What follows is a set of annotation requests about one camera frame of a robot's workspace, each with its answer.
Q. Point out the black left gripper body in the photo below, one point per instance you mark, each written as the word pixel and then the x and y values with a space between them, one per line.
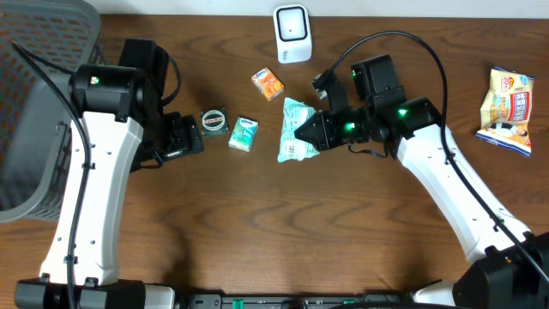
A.
pixel 177 140

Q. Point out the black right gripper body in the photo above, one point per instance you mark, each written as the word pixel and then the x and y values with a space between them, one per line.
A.
pixel 346 125

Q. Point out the mint green wipes pack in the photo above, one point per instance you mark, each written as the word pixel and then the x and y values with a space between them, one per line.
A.
pixel 295 114

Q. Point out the dark green round-label box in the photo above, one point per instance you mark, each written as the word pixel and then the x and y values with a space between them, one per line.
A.
pixel 214 122

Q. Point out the orange tissue pack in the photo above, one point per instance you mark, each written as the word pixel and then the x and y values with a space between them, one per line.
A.
pixel 267 83

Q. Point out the teal tissue pack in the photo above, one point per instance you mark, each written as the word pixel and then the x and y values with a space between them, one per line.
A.
pixel 243 134

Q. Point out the yellow snack chip bag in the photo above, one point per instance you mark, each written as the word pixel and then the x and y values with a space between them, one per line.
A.
pixel 506 110

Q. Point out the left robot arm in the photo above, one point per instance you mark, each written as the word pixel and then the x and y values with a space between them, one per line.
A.
pixel 119 125

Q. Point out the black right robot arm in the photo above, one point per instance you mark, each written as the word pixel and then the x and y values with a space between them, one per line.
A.
pixel 508 264

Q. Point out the white barcode scanner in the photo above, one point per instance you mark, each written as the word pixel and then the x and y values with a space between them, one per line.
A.
pixel 292 33

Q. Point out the grey plastic mesh basket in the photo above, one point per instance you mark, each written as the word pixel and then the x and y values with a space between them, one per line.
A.
pixel 35 127

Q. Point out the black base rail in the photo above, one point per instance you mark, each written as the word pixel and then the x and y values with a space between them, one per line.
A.
pixel 262 301

